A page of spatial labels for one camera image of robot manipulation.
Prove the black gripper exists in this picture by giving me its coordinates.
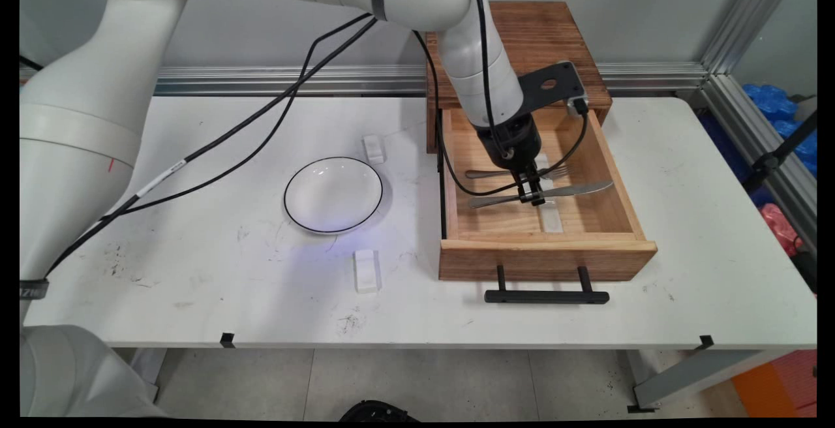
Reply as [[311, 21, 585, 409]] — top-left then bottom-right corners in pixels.
[[475, 114, 547, 207]]

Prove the silver table knife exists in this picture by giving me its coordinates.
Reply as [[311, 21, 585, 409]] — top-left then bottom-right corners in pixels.
[[468, 180, 615, 209]]

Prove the long white cutlery rest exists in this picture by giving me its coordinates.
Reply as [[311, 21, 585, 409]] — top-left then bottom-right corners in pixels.
[[532, 153, 564, 234]]

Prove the silver fork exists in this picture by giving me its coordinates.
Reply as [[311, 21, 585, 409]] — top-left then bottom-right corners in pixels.
[[465, 164, 572, 181]]

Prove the light wooden drawer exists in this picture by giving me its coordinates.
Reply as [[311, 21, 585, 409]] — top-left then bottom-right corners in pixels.
[[438, 108, 658, 283]]

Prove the dark brown wooden cabinet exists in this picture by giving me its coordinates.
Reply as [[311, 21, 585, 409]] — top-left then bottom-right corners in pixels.
[[425, 1, 613, 155]]

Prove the small white cutlery rest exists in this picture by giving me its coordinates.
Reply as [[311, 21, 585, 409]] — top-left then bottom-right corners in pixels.
[[363, 134, 387, 164]]

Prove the white knife rest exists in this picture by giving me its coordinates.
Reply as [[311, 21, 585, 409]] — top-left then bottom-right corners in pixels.
[[353, 249, 382, 294]]

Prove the white plate with black rim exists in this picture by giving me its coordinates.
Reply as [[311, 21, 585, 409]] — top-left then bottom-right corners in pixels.
[[284, 157, 384, 234]]

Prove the black stand pole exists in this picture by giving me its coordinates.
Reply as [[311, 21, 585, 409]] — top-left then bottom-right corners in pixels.
[[744, 110, 817, 194]]

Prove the grey slanted table leg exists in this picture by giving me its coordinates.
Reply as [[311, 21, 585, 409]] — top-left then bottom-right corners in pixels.
[[628, 348, 794, 414]]

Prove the pink plastic bag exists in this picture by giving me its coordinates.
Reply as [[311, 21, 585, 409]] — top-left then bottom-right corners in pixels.
[[759, 204, 804, 258]]

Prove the dark blue plastic bag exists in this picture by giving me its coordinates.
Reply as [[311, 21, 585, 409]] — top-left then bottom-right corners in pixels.
[[742, 84, 817, 178]]

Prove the black round object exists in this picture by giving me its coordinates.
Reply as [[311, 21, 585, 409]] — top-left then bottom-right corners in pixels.
[[339, 400, 421, 422]]

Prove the orange box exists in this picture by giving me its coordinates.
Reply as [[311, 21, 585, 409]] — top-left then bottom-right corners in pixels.
[[731, 350, 817, 418]]

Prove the grey straight table leg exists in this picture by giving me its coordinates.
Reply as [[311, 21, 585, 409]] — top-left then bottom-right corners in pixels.
[[127, 348, 168, 404]]

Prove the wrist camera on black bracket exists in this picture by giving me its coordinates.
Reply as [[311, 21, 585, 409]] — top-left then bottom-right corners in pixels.
[[519, 61, 590, 118]]

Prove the black drawer handle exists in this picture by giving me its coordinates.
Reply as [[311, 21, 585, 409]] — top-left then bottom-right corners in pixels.
[[484, 265, 611, 305]]

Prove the aluminium frame side rail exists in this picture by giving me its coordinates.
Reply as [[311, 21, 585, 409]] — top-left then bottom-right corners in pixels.
[[691, 74, 817, 256]]

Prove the aluminium frame post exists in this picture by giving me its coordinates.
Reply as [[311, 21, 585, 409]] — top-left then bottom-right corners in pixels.
[[699, 0, 802, 77]]

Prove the horizontal aluminium frame rail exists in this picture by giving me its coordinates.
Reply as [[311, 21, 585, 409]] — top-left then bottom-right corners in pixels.
[[20, 63, 709, 97]]

